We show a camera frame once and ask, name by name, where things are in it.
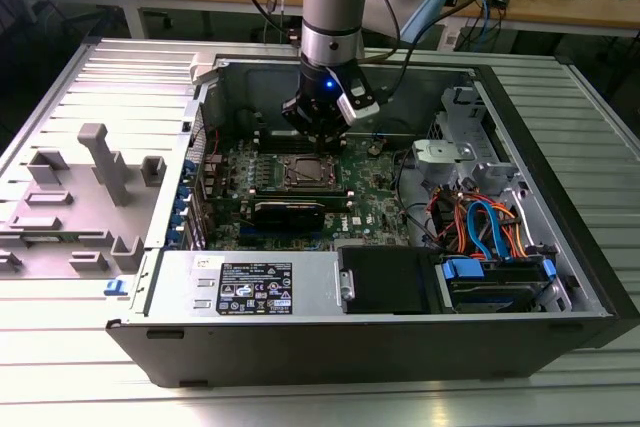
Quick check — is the hard disk in blue carrier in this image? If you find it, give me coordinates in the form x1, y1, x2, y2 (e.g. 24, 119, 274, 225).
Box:
439, 254, 559, 313

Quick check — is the green motherboard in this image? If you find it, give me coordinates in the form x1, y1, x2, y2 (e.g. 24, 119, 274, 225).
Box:
199, 134, 426, 252

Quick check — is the black cylindrical part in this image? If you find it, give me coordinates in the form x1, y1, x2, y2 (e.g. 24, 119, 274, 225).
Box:
233, 106, 257, 137

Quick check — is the grey parts rack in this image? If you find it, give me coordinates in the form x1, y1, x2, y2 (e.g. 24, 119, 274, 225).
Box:
0, 122, 169, 279

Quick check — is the orange red wire bundle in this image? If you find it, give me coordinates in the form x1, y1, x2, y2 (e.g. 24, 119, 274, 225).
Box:
427, 188, 471, 253

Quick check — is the silver CPU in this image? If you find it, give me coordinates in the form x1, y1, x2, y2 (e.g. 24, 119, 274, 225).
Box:
294, 158, 329, 182

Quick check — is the black plastic bay cover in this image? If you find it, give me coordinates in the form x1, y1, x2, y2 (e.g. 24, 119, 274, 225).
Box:
337, 245, 441, 316

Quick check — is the metal socket cover frame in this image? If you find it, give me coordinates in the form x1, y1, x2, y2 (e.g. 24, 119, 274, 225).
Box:
282, 153, 342, 192

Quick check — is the black graphics card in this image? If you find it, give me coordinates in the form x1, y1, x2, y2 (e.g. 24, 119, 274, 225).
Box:
249, 199, 326, 234

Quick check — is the black open PC case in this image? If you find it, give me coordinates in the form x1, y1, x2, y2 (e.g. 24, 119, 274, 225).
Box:
104, 49, 640, 389

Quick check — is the blue flat wire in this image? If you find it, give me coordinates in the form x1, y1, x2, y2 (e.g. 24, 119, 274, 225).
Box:
467, 200, 511, 262

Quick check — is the silver power supply with label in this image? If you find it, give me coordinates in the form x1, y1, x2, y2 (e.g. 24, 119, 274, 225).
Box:
130, 249, 346, 318

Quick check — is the silver metal drive cage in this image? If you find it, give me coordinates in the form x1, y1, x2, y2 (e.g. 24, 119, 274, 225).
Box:
409, 85, 526, 201

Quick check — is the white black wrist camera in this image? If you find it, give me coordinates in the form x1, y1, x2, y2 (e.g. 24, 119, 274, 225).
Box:
324, 65, 382, 125

